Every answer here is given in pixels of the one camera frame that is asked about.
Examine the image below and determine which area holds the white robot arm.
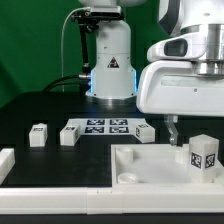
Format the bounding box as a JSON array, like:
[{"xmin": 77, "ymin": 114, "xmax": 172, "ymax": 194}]
[{"xmin": 79, "ymin": 0, "xmax": 224, "ymax": 123}]

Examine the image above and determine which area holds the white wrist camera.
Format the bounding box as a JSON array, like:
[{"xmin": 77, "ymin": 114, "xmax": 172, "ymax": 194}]
[{"xmin": 147, "ymin": 32, "xmax": 206, "ymax": 62}]

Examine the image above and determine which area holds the white left fence wall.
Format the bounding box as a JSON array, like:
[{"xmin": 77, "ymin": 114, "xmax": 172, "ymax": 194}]
[{"xmin": 0, "ymin": 148, "xmax": 15, "ymax": 185}]

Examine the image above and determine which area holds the black cable bundle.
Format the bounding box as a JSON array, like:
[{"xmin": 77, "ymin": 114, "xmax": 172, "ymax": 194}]
[{"xmin": 41, "ymin": 74, "xmax": 92, "ymax": 93}]

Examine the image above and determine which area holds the white square tabletop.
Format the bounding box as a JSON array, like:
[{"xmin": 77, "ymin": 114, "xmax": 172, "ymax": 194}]
[{"xmin": 111, "ymin": 144, "xmax": 224, "ymax": 186}]

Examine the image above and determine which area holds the white fence wall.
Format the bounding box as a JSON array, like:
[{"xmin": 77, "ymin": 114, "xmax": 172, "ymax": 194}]
[
  {"xmin": 0, "ymin": 148, "xmax": 15, "ymax": 185},
  {"xmin": 0, "ymin": 185, "xmax": 224, "ymax": 214}
]

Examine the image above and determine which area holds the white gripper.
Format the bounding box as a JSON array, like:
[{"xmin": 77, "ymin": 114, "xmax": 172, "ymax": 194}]
[{"xmin": 136, "ymin": 61, "xmax": 224, "ymax": 146}]

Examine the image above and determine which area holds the black camera on stand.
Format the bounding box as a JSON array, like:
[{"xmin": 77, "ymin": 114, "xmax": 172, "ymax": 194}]
[{"xmin": 71, "ymin": 5, "xmax": 122, "ymax": 21}]

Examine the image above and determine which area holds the white front fence wall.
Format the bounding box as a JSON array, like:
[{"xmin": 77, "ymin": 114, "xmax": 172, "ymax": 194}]
[{"xmin": 0, "ymin": 185, "xmax": 224, "ymax": 214}]

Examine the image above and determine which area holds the white marker sheet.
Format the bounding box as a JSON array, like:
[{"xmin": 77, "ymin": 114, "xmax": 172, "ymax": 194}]
[{"xmin": 65, "ymin": 118, "xmax": 146, "ymax": 135}]

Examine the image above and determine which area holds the black camera stand pole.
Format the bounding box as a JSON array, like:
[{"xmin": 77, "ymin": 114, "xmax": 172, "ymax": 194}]
[{"xmin": 79, "ymin": 23, "xmax": 91, "ymax": 73}]

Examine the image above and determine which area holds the grey cable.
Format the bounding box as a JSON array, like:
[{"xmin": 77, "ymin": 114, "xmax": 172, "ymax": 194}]
[{"xmin": 60, "ymin": 6, "xmax": 92, "ymax": 94}]

